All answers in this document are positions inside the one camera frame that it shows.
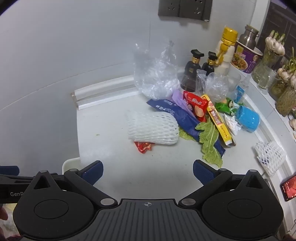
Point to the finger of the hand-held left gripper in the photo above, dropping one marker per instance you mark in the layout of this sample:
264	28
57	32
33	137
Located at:
10	170
13	179

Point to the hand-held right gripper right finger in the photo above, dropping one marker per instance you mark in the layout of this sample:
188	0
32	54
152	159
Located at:
203	172

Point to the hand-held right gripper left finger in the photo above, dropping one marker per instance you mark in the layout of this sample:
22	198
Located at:
93	172

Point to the white trash bin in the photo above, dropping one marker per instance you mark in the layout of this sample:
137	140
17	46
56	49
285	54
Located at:
70	164

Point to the green cabbage leaf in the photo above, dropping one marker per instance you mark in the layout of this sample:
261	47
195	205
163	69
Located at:
209	139
187	135

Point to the long yellow box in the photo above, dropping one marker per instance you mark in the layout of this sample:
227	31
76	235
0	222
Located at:
217	120

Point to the dark blue snack packet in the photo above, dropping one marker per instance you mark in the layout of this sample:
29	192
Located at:
185	120

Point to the green chip packet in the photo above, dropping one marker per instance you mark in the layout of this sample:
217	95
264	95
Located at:
225	107

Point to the red cracker packet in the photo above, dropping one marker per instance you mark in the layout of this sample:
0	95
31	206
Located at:
195	104

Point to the purple rubber glove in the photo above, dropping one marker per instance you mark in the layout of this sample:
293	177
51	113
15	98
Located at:
179	98

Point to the person's left hand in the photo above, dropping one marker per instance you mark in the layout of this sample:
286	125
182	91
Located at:
3	213

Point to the white crumpled tissue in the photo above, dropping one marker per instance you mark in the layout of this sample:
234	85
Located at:
231	124

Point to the small red wrapper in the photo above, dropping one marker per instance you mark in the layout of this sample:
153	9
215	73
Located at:
144	147

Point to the white foam fruit net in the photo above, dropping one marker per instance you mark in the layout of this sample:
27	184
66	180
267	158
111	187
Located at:
269	155
152	127

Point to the blue cup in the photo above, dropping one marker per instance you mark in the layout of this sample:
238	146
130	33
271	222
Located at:
247	119

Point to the black smartphone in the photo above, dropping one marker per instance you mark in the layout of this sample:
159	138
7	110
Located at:
289	187

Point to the small clear plastic bag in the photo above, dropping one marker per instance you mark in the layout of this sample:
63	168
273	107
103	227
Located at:
215	85

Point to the clear bottle blue label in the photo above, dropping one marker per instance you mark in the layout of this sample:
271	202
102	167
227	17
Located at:
241	90

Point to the clear drinking glass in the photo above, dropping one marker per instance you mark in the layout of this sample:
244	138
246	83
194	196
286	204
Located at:
234	82

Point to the loose garlic bulb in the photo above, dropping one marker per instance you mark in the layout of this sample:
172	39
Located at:
293	125

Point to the dark sauce bottle gold neck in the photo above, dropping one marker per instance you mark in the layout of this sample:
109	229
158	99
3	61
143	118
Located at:
192	69
209	67

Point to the large clear plastic bag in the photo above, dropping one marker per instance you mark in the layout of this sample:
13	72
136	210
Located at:
155	76

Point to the purple instant noodle cup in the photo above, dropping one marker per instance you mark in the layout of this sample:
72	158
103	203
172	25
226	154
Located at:
247	60

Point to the white bottle yellow cap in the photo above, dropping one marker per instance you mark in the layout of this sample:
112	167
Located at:
229	34

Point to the steel flask bottle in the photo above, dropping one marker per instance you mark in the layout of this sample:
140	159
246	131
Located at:
247	38

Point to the dark grey socket with flap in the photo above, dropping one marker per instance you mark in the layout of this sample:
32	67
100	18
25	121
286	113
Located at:
195	9

